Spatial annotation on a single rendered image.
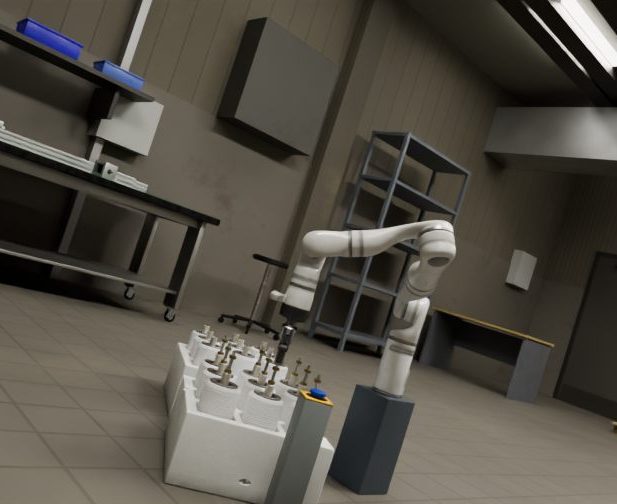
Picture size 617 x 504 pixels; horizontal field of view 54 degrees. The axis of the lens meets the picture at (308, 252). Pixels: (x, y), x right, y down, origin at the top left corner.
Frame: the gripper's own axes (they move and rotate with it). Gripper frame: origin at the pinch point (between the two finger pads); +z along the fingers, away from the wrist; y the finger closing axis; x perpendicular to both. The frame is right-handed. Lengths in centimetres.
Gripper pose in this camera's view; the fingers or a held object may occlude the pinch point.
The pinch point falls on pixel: (279, 358)
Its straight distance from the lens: 162.3
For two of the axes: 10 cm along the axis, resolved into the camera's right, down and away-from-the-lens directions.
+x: -9.5, -3.1, 0.0
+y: -0.1, 0.3, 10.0
